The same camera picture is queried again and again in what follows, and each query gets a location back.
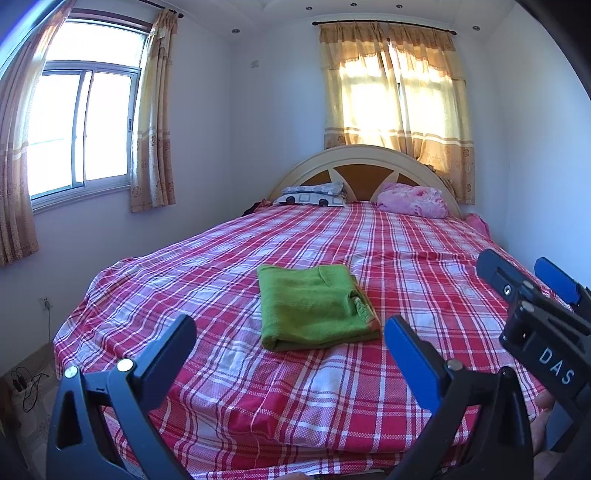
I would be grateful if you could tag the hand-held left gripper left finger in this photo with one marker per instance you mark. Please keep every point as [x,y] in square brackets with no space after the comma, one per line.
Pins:
[166,360]

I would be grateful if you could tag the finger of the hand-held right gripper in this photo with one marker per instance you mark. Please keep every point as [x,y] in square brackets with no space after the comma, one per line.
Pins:
[558,277]
[496,272]

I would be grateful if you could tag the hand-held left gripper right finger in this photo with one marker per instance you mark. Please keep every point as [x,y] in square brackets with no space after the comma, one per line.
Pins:
[411,364]

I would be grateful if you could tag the green striped knit sweater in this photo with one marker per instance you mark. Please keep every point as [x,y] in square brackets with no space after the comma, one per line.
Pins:
[309,304]

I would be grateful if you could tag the pink cloth at bed edge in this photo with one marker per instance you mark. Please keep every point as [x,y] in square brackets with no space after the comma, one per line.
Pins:
[478,224]

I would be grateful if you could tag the pink floral pillow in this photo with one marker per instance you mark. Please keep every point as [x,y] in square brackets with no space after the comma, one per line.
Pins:
[411,198]

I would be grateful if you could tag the red plaid bed sheet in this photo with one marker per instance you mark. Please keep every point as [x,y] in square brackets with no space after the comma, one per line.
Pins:
[277,240]

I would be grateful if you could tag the cream arched bed headboard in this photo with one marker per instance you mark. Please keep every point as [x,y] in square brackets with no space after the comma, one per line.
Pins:
[360,170]

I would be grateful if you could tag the dark red cloth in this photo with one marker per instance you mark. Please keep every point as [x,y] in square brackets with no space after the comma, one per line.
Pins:
[256,207]

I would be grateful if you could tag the white patterned pillow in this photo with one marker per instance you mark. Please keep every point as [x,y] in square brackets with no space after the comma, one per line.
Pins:
[309,191]

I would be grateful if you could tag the wide beige floral curtain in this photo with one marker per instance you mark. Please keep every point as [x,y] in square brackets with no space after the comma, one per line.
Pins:
[369,92]

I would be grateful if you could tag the sliding glass window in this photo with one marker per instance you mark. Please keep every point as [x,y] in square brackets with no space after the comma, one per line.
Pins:
[111,129]

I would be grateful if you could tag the dark curtain rod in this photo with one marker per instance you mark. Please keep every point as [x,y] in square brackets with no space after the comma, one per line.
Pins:
[316,23]
[171,12]

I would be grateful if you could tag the white wall outlet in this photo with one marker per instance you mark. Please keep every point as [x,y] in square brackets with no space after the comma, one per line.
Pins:
[45,304]

